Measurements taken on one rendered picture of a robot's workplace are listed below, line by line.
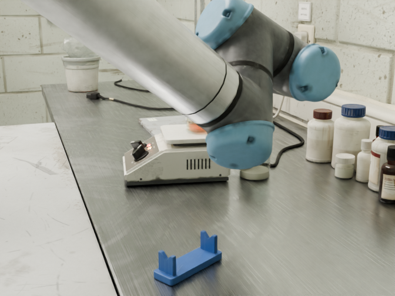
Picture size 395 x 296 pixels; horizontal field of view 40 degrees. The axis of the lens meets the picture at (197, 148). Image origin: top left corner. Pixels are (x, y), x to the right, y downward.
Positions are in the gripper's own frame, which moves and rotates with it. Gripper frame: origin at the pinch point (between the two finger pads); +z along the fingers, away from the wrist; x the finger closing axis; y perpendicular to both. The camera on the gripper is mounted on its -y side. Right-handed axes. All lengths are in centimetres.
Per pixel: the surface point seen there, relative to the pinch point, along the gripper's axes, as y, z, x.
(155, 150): 19.6, 1.2, -8.9
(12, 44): 15, 245, 2
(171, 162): 21.5, -2.2, -7.0
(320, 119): 16.6, -2.7, 26.9
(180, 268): 25.5, -33.7, -20.0
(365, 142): 18.4, -16.8, 26.2
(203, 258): 25.5, -32.4, -16.1
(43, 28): 6, 242, 20
